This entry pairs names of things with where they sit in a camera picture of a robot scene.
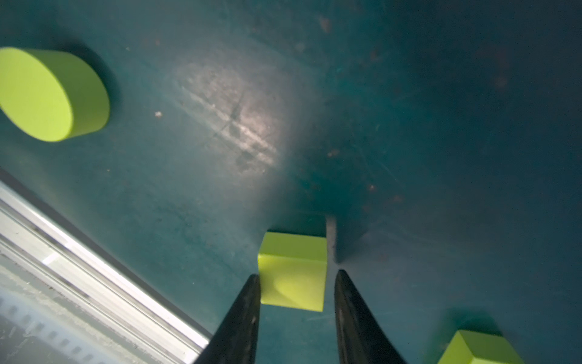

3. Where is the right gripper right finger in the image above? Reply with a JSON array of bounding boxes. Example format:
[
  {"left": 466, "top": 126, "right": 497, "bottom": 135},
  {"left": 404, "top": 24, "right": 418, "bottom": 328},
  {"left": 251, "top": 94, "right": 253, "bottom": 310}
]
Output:
[{"left": 334, "top": 269, "right": 406, "bottom": 364}]

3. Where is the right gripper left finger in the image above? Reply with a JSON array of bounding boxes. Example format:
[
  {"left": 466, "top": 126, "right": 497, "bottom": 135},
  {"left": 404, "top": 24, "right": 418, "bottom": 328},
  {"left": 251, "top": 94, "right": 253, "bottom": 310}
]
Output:
[{"left": 194, "top": 274, "right": 261, "bottom": 364}]

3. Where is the small green square block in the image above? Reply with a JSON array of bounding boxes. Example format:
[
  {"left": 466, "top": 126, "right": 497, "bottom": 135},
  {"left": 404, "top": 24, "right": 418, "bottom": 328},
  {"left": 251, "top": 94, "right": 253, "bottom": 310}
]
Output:
[{"left": 258, "top": 231, "right": 328, "bottom": 312}]

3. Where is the long green block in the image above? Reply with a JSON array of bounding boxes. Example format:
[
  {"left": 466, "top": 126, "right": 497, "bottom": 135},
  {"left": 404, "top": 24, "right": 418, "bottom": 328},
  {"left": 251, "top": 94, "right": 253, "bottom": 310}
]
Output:
[{"left": 438, "top": 330, "right": 524, "bottom": 364}]

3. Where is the green cylinder block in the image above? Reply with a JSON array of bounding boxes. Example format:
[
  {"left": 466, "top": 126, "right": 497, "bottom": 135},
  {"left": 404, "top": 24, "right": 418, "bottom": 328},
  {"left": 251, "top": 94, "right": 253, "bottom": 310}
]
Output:
[{"left": 1, "top": 47, "right": 111, "bottom": 143}]

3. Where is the aluminium front rail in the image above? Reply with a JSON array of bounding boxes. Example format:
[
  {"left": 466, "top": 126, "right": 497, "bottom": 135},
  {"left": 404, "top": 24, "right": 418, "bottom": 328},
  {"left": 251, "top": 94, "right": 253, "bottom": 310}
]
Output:
[{"left": 1, "top": 184, "right": 210, "bottom": 363}]

